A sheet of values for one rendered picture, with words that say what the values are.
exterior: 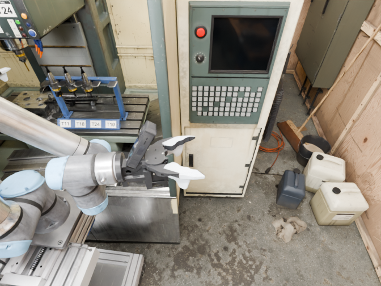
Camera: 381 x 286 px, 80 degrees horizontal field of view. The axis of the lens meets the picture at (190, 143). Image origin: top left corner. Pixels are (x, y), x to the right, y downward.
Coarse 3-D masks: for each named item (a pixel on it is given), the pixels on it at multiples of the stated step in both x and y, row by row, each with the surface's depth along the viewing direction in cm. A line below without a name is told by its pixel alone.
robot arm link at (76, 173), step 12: (72, 156) 53; (84, 156) 52; (48, 168) 50; (60, 168) 50; (72, 168) 50; (84, 168) 50; (48, 180) 49; (60, 180) 49; (72, 180) 50; (84, 180) 50; (96, 180) 53; (72, 192) 53; (84, 192) 54
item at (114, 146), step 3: (27, 144) 172; (111, 144) 169; (114, 144) 169; (117, 144) 173; (120, 144) 180; (123, 144) 187; (30, 147) 174; (33, 147) 174; (111, 147) 172; (114, 147) 172; (117, 147) 173; (120, 147) 180; (114, 150) 174; (117, 150) 175; (120, 150) 180
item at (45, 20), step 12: (0, 0) 106; (24, 0) 107; (36, 0) 114; (48, 0) 124; (60, 0) 134; (72, 0) 147; (36, 12) 115; (48, 12) 124; (60, 12) 135; (72, 12) 147; (0, 24) 114; (36, 24) 115; (48, 24) 124; (0, 36) 118; (12, 36) 118
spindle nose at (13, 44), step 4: (0, 40) 132; (4, 40) 132; (8, 40) 133; (12, 40) 134; (16, 40) 135; (20, 40) 137; (24, 40) 139; (0, 44) 134; (4, 44) 134; (8, 44) 134; (12, 44) 135; (16, 44) 136; (20, 44) 137; (24, 44) 140; (28, 44) 143; (4, 48) 136; (8, 48) 136; (12, 48) 136; (16, 48) 137; (20, 48) 138
